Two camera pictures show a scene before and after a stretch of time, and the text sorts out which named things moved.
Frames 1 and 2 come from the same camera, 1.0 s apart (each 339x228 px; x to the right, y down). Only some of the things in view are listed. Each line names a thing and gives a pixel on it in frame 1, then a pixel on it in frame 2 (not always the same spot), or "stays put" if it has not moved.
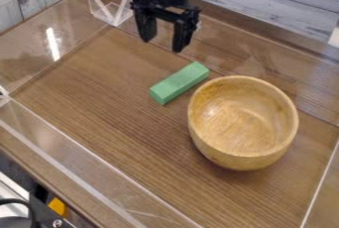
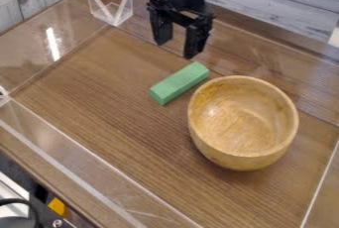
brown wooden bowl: x=243 y=122 stays put
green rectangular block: x=180 y=81 stays put
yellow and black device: x=50 y=211 stays put
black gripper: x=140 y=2 to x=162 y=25
